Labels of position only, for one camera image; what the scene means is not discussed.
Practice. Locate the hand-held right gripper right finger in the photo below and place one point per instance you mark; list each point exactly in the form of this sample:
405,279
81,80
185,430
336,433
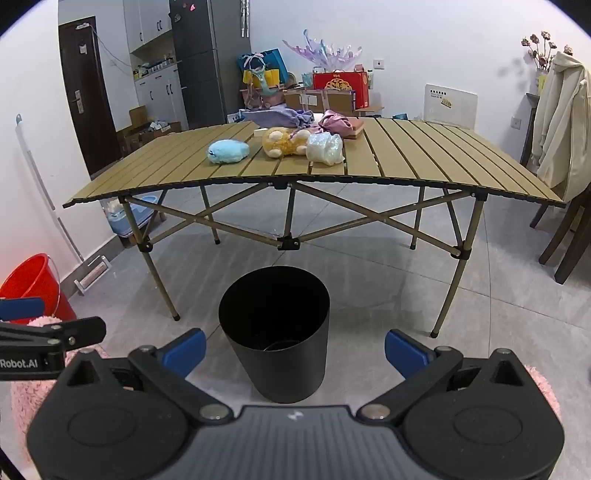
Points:
406,353

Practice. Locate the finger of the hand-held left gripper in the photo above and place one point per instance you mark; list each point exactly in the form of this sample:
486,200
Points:
21,310
78,332

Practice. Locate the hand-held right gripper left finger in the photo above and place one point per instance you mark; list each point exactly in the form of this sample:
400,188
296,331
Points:
187,353

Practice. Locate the black trash bin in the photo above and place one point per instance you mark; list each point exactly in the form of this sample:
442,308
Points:
277,360

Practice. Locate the blue plush toy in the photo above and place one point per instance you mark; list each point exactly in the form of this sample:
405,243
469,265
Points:
228,152

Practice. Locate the clear plastic bag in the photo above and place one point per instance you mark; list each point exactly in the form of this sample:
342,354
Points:
325,148

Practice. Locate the pink sponge block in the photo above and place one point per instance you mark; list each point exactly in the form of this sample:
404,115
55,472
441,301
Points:
355,129

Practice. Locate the yellow and white plush toy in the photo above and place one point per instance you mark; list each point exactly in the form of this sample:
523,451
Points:
281,143

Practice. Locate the small beige foam block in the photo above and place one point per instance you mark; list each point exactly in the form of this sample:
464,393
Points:
258,133

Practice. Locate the pink satin cloth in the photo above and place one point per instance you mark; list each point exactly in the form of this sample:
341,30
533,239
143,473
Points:
333,122

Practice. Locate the purple woven cloth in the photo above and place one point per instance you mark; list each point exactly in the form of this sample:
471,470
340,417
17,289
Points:
272,117

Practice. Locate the red plastic bucket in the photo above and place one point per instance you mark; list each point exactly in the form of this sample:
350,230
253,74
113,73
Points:
32,281

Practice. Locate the person's left pink fluffy leg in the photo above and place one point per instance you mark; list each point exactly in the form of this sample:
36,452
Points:
27,406

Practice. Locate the person's pink fluffy leg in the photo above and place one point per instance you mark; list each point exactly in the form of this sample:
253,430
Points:
545,387
27,406

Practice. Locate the blue plastic basin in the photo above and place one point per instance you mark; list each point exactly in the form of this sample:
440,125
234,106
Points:
138,217

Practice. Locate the person's right pink fluffy leg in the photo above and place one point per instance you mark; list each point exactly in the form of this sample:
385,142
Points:
545,387

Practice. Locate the dark wooden chair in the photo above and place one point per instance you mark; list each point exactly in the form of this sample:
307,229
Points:
570,240

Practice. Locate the tan folding slat table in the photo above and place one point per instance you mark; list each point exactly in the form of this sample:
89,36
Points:
415,152

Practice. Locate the dark brown door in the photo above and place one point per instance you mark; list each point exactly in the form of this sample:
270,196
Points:
87,106

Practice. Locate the open cardboard box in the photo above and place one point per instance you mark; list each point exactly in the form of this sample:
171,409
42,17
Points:
159,131

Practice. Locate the small cardboard box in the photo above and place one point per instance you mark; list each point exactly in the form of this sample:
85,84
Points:
137,117

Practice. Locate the white cabinet unit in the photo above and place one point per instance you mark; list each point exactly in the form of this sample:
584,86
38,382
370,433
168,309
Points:
161,94

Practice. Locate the pink tote bag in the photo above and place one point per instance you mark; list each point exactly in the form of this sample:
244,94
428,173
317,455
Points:
249,97

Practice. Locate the dark wooden side table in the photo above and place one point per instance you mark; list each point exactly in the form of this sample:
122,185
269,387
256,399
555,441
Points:
530,120

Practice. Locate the red gift box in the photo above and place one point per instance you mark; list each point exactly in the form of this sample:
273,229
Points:
341,87

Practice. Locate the taped brown cardboard box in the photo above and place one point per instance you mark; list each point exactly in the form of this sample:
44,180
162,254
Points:
295,99

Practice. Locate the row of small bottles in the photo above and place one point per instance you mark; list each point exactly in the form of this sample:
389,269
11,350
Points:
154,67

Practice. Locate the cream coat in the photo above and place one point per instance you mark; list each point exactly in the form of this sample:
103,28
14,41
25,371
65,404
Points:
561,120

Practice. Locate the yellow paper bag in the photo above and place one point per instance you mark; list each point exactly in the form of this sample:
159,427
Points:
272,76

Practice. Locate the dark grey refrigerator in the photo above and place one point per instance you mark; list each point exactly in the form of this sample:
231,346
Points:
203,60

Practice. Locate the pale yellow vase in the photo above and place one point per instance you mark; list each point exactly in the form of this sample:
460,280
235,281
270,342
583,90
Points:
541,83

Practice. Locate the blue gift bag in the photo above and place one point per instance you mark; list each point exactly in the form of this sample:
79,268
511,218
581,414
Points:
272,60

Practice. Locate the dried flowers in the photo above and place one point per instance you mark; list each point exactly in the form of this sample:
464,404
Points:
545,48

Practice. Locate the silver hanging bundle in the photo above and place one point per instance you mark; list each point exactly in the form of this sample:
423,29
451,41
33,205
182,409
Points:
244,18

